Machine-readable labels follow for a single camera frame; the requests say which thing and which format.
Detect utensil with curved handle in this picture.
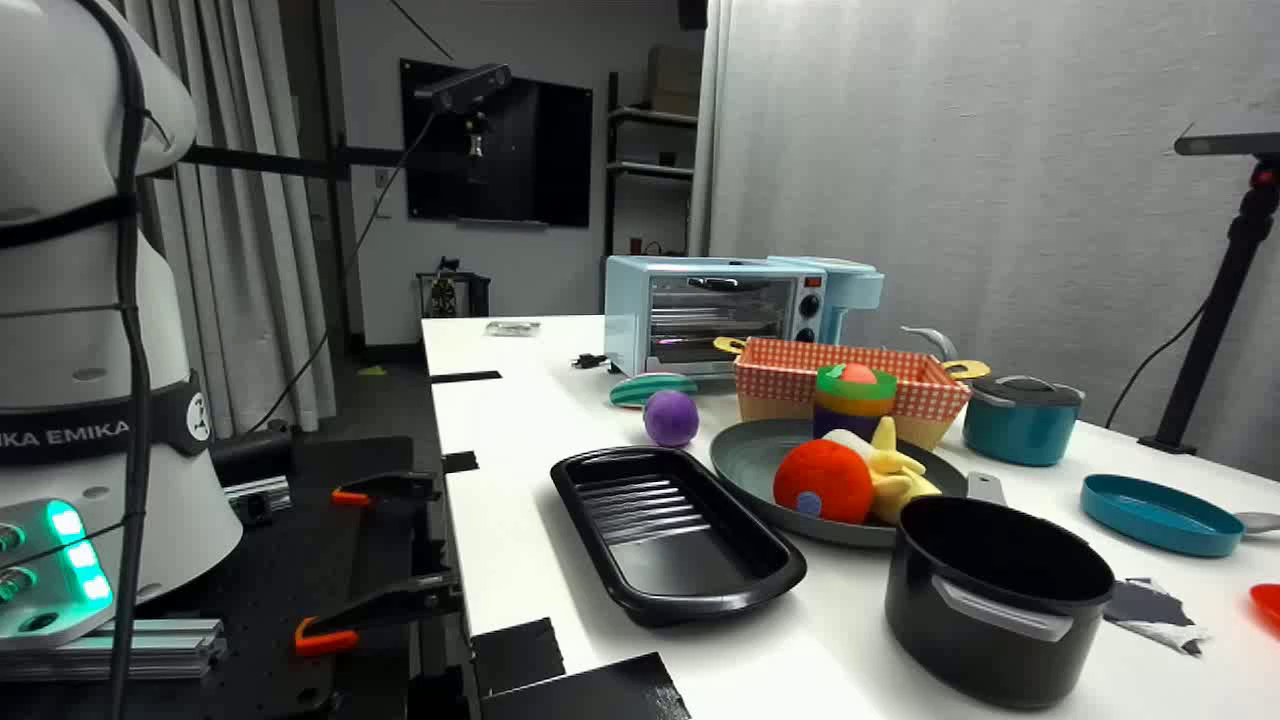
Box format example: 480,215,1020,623
898,321,958,364

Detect black ridged baking tray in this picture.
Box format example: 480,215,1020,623
549,444,813,631

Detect yellow white plush toy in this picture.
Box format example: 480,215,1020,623
822,410,945,529

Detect black robot mounting stand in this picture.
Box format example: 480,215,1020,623
0,432,472,720

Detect red checkered basket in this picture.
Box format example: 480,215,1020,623
730,337,972,452

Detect black pot with grey handle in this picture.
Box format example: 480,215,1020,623
879,491,1211,715

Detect black flat panel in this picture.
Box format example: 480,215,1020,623
480,647,695,720
469,612,573,696

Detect light blue toy oven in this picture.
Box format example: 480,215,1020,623
600,253,886,384

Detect red orange plush ball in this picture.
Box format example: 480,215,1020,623
771,434,879,529

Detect cardboard box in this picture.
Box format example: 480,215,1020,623
644,45,703,121

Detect dark wall shelf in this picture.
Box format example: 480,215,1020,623
600,66,703,259

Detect purple ball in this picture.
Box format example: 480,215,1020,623
638,389,703,452

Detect black tripod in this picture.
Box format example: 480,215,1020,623
1138,154,1280,456

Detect black horizontal bar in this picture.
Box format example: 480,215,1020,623
174,140,407,179

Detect green teal small plate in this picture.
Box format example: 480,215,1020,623
607,371,699,410

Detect black camera on tripod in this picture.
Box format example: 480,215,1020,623
1172,127,1280,163

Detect grey round plate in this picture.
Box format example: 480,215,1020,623
706,417,972,553

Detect small dark cart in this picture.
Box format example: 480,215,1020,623
410,257,496,321

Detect blue teal plate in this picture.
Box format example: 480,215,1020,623
1077,470,1246,559

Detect multicoloured toy ball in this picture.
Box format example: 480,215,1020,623
813,361,898,419

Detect aluminium rail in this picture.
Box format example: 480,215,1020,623
0,612,226,686

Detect black clamp orange tip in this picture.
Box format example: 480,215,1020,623
288,566,464,662
326,468,443,516

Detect red plate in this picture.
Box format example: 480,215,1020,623
1246,578,1280,640

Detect black stereo camera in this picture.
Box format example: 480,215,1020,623
407,60,514,110

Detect black wall screen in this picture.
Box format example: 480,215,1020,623
397,57,596,230

